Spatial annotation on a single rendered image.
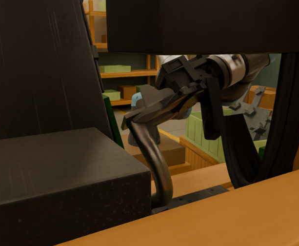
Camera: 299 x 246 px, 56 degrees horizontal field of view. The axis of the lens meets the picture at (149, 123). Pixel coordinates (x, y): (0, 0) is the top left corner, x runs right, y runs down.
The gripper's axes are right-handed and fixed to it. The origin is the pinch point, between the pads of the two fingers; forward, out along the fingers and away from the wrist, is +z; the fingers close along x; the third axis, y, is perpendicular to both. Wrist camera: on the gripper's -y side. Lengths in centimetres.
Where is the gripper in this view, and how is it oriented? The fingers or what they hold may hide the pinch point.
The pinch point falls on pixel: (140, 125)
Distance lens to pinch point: 49.9
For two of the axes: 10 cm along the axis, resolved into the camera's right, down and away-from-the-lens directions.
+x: 1.8, -4.0, -9.0
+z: -8.2, 4.5, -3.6
